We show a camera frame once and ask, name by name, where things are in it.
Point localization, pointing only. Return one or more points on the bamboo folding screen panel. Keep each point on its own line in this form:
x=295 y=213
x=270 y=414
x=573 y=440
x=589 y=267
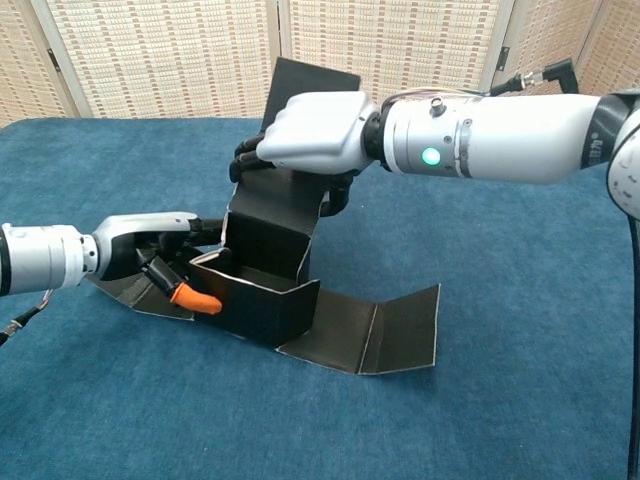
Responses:
x=150 y=50
x=545 y=30
x=400 y=40
x=20 y=50
x=620 y=40

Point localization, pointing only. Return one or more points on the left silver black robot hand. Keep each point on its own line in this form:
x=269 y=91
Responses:
x=135 y=225

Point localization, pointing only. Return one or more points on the black paper box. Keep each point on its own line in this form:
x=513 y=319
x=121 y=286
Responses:
x=260 y=310

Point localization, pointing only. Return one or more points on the black screen hinge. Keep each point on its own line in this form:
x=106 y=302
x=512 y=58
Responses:
x=53 y=59
x=504 y=56

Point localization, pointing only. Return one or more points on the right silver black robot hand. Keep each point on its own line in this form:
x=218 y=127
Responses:
x=320 y=130

